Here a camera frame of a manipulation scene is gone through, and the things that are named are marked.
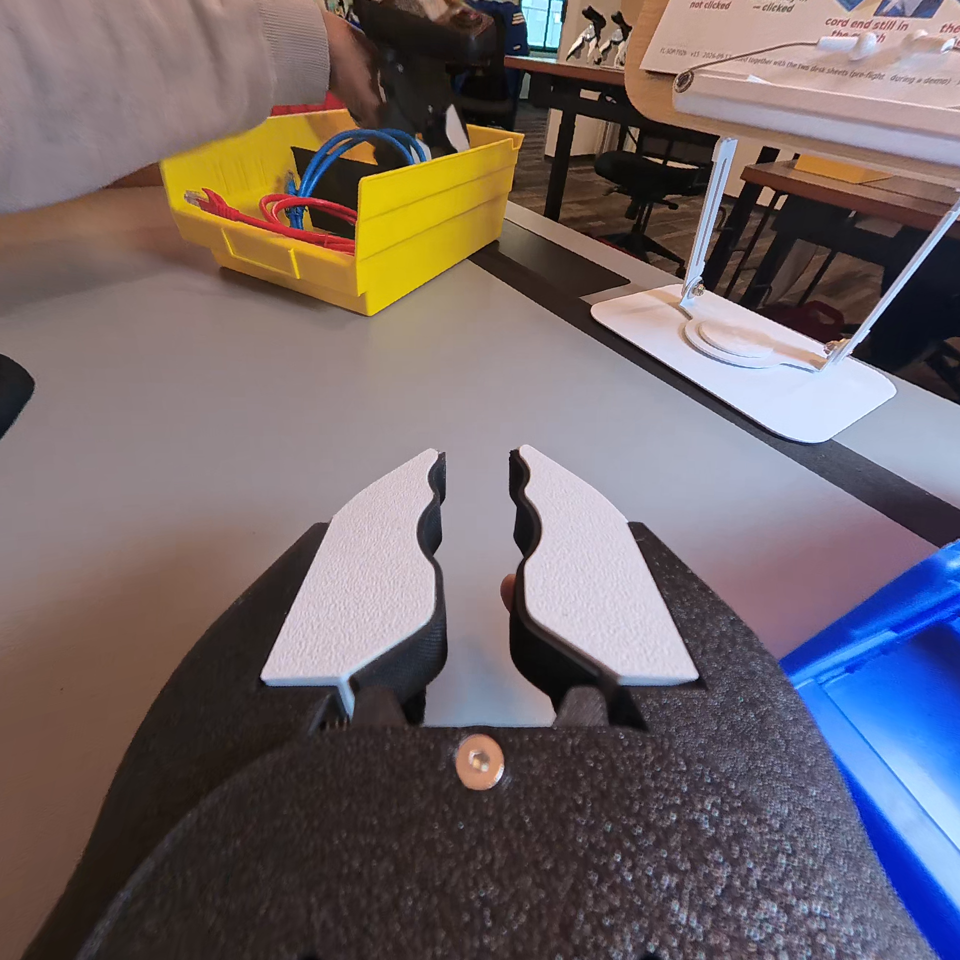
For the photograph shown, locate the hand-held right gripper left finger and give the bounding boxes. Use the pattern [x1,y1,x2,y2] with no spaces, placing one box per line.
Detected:
[260,447,450,720]

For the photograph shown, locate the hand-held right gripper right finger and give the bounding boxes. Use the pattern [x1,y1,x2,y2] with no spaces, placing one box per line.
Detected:
[508,444,701,714]

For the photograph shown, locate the yellow plastic bin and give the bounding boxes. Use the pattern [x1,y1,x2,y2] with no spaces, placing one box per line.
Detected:
[159,108,525,317]

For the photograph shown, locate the red ethernet cable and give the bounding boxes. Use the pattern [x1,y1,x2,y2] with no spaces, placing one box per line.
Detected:
[183,187,360,255]

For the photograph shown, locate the person's left forearm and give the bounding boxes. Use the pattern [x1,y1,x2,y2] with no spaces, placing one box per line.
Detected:
[0,0,333,216]

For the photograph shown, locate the person's left hand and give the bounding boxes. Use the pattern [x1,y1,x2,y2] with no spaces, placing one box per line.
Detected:
[322,9,387,130]

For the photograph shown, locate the wooden table with black legs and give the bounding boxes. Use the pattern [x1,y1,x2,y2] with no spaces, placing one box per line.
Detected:
[741,159,960,320]
[504,56,721,223]

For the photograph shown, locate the black divider panel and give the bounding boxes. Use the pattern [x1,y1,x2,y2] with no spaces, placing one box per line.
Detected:
[289,145,378,238]

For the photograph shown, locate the spare hand-held gripper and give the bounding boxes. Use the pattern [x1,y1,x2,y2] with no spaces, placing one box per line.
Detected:
[566,6,607,65]
[601,11,636,70]

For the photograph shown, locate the black office chair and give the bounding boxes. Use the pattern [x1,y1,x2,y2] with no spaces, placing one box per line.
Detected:
[594,148,715,280]

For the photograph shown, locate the blue plastic bin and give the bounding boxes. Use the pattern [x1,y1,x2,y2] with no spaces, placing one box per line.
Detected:
[780,540,960,960]

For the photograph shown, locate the printed instruction sheet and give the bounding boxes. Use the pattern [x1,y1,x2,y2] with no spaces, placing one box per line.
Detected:
[641,0,960,106]

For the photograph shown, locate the yellow sheet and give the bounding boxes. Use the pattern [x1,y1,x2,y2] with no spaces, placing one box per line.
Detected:
[793,153,894,186]

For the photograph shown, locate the blue ethernet cable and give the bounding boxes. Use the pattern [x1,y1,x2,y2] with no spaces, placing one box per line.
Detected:
[283,127,432,230]

